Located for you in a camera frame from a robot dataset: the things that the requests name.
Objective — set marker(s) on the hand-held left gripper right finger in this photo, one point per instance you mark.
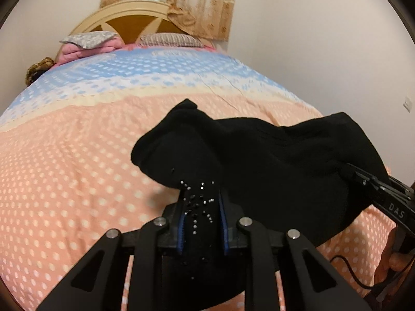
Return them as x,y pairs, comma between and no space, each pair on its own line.
224,230

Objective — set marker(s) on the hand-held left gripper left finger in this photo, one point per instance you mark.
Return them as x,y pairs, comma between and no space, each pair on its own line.
180,230

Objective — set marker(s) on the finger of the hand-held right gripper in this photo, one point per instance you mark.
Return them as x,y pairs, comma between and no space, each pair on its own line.
360,177
402,184

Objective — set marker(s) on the black pants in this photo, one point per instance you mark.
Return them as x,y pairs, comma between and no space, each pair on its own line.
275,175

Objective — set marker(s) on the person's right hand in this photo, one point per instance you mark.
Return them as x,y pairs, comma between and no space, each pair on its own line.
389,259

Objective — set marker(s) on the peach and blue dotted bedspread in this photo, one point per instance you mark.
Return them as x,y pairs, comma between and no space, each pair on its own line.
81,155

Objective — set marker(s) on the striped pillow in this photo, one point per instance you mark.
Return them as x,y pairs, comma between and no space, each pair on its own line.
171,39

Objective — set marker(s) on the pink folded blanket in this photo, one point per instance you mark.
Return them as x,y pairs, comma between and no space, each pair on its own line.
81,51

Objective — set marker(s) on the grey patterned pillow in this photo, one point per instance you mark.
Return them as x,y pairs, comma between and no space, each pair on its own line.
87,38

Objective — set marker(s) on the cream and brown headboard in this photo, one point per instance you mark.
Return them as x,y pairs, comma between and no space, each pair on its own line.
129,22

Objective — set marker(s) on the brown patterned bag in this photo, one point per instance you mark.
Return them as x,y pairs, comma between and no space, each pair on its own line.
37,69

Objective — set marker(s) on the yellow patterned curtain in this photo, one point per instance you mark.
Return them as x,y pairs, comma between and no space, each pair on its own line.
197,9

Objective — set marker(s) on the white wall socket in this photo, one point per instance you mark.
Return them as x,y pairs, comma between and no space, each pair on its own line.
408,103

